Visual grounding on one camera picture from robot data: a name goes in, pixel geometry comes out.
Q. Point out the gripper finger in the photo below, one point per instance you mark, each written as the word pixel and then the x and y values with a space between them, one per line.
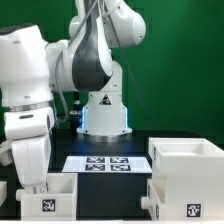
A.
pixel 41 189

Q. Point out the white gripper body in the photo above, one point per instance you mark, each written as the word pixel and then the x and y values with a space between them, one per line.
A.
pixel 31 157

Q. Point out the white drawer tray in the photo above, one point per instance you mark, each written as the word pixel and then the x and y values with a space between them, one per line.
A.
pixel 58 204
pixel 154 201

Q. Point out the white drawer cabinet box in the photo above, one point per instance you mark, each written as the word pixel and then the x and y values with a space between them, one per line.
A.
pixel 192 170

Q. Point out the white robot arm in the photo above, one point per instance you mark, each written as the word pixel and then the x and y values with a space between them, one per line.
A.
pixel 33 71

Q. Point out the white border bar left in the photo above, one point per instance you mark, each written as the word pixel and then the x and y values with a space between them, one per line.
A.
pixel 3 192

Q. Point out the fiducial marker sheet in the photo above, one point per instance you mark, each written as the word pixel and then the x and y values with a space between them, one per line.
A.
pixel 109 164

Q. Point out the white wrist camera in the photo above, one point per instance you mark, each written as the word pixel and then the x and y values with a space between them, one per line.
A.
pixel 27 124

